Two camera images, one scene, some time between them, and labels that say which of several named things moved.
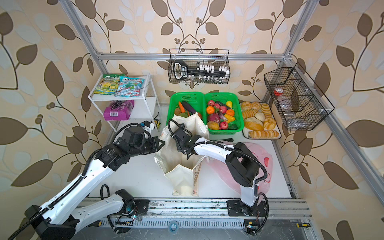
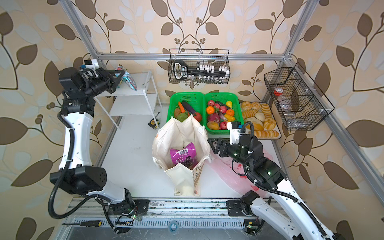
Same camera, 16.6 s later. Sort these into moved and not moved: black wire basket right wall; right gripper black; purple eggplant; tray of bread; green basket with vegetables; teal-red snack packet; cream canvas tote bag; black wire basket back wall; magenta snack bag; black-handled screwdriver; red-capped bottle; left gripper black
Moved: left gripper black; magenta snack bag; teal-red snack packet; right gripper black
Not moved: green basket with vegetables; purple eggplant; black wire basket back wall; tray of bread; black wire basket right wall; black-handled screwdriver; red-capped bottle; cream canvas tote bag
